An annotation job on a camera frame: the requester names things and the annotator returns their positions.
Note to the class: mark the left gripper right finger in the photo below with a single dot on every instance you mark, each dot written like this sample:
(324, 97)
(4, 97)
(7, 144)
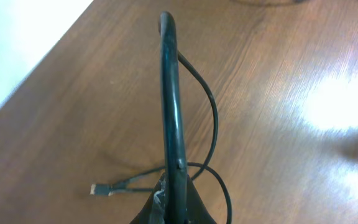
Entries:
(196, 212)

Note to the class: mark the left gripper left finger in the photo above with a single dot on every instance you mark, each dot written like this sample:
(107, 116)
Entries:
(153, 211)

